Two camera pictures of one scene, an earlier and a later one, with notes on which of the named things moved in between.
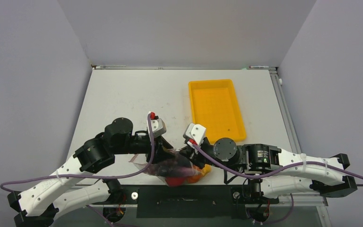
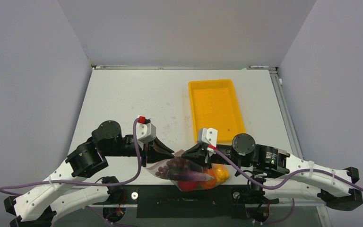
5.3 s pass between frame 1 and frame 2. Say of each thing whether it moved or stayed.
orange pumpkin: moved
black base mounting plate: stayed
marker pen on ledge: stayed
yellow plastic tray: stayed
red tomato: moved
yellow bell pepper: moved
